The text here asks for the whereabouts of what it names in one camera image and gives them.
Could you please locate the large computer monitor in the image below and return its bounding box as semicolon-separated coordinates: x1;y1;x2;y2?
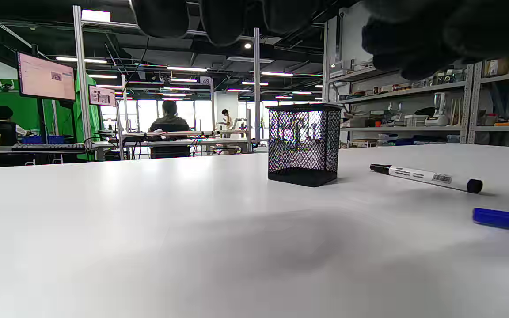
16;51;76;102

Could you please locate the aluminium frame post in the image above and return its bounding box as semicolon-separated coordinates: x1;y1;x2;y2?
253;27;262;143
72;5;94;151

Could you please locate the white square light panel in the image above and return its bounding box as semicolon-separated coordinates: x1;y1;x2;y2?
81;10;111;23

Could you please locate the black capped white marker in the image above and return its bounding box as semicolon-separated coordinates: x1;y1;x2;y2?
370;164;484;194

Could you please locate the white blender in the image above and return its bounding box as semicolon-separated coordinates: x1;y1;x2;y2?
426;92;450;127

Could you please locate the grey metal shelving rack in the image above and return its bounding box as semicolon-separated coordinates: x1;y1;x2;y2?
323;4;476;148
467;55;509;146

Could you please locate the small computer monitor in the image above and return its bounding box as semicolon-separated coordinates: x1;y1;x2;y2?
88;85;116;107

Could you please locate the black mesh pen holder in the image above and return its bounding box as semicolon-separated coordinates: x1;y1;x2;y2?
266;103;342;187

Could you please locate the black desk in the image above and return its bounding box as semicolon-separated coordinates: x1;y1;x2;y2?
0;146;91;167

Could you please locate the person's left hand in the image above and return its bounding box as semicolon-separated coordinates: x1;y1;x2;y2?
131;0;509;81

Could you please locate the black swivel office chair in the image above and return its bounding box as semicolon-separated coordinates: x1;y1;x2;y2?
149;123;192;159

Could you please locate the black keyboard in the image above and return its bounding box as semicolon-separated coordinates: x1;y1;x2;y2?
11;143;86;151

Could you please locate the blue plastic crate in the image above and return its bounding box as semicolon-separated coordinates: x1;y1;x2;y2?
21;135;65;144

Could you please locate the long white workbench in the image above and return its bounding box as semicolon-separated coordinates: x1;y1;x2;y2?
93;130;253;160

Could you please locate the blue capped white marker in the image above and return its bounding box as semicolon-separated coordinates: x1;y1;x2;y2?
473;208;509;235

